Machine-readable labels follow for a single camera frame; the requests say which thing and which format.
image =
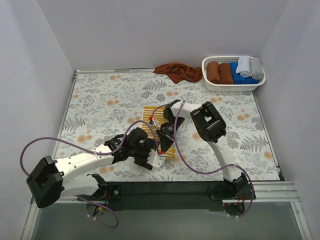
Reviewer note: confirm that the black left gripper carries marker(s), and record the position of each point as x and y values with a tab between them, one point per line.
141	157

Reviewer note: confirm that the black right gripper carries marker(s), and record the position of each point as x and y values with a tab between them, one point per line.
164	133

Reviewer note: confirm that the yellow striped towel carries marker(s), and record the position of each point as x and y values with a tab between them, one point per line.
158	120

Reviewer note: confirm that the brown towel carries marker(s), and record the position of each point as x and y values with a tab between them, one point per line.
213	75
179	72
225	74

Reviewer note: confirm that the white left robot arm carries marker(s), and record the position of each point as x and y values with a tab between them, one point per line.
53	179

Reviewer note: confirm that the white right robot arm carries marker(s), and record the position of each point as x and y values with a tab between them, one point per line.
211	128

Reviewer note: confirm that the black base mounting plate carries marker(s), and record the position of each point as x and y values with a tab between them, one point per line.
171	202

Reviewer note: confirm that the floral patterned table mat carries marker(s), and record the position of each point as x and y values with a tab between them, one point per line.
104	105

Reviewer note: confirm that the white plastic basket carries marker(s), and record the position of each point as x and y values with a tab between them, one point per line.
227	87

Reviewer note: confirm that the rolled light blue towel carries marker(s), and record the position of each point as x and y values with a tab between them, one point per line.
243	66

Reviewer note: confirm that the rolled grey towel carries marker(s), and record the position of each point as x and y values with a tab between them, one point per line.
256	69

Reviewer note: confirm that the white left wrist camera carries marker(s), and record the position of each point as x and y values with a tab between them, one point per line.
155	159

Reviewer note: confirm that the aluminium frame rail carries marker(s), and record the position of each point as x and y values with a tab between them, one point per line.
275	192

